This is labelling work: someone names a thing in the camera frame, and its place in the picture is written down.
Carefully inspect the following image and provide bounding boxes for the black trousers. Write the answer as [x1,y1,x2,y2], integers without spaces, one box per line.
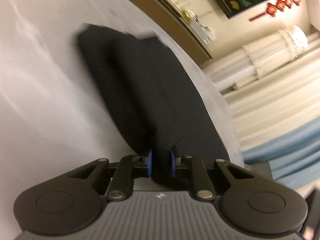
[77,25,229,189]

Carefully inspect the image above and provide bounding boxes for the light blue fabric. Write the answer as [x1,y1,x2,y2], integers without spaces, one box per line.
[242,118,319,190]

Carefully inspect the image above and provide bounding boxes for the white curtain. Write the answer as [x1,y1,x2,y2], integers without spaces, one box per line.
[203,26,319,151]

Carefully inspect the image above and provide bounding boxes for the white storage box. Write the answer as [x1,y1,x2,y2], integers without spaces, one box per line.
[189,17,216,44]

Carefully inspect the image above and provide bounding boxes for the long grey TV cabinet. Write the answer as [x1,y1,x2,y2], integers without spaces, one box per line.
[129,0,212,65]

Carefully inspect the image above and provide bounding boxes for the red Chinese knot ornament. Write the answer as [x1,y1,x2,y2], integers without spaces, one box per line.
[249,0,302,22]

